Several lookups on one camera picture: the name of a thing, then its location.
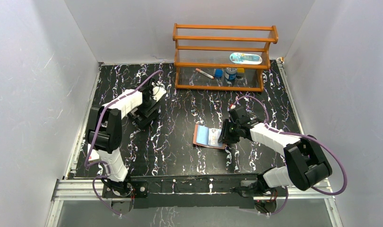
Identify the white VIP card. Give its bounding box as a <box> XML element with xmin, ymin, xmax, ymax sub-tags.
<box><xmin>208</xmin><ymin>128</ymin><xmax>223</xmax><ymax>147</ymax></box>

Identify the brown leather card holder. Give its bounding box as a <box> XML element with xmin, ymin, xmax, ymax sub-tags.
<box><xmin>193</xmin><ymin>124</ymin><xmax>226</xmax><ymax>149</ymax></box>

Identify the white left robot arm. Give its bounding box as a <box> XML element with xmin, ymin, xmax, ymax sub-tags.
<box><xmin>86</xmin><ymin>82</ymin><xmax>166</xmax><ymax>197</ymax></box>

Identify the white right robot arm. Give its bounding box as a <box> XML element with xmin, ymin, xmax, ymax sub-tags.
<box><xmin>218</xmin><ymin>119</ymin><xmax>332</xmax><ymax>196</ymax></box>

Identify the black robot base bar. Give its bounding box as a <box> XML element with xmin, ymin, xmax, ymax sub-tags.
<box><xmin>102</xmin><ymin>173</ymin><xmax>286</xmax><ymax>212</ymax></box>

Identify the black card dispenser box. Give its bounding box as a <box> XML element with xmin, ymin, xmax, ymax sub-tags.
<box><xmin>127</xmin><ymin>100</ymin><xmax>160</xmax><ymax>129</ymax></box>

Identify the white red card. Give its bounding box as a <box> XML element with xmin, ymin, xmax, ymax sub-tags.
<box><xmin>87</xmin><ymin>144</ymin><xmax>100</xmax><ymax>163</ymax></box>

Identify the blue white can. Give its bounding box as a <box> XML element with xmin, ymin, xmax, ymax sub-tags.
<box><xmin>225</xmin><ymin>68</ymin><xmax>237</xmax><ymax>83</ymax></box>

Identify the small blue cube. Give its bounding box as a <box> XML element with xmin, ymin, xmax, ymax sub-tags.
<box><xmin>214</xmin><ymin>69</ymin><xmax>223</xmax><ymax>78</ymax></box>

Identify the red white marker pen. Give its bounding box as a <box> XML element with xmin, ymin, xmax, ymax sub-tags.
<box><xmin>195</xmin><ymin>68</ymin><xmax>214</xmax><ymax>79</ymax></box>

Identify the orange wooden shelf rack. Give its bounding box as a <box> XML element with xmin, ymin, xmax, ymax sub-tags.
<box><xmin>173</xmin><ymin>24</ymin><xmax>279</xmax><ymax>92</ymax></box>

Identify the blue white packaged item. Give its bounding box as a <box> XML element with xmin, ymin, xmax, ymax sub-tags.
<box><xmin>229</xmin><ymin>52</ymin><xmax>263</xmax><ymax>65</ymax></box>

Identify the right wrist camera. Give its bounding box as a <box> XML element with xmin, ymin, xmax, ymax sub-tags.
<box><xmin>228</xmin><ymin>106</ymin><xmax>251</xmax><ymax>124</ymax></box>

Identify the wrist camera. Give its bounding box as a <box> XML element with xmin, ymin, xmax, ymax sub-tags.
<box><xmin>228</xmin><ymin>106</ymin><xmax>251</xmax><ymax>124</ymax></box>
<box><xmin>152</xmin><ymin>81</ymin><xmax>167</xmax><ymax>102</ymax></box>

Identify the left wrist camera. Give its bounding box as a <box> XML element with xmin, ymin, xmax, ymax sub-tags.
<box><xmin>152</xmin><ymin>81</ymin><xmax>167</xmax><ymax>102</ymax></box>

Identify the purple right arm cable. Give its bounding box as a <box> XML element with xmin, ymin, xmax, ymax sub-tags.
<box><xmin>229</xmin><ymin>95</ymin><xmax>348</xmax><ymax>216</ymax></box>

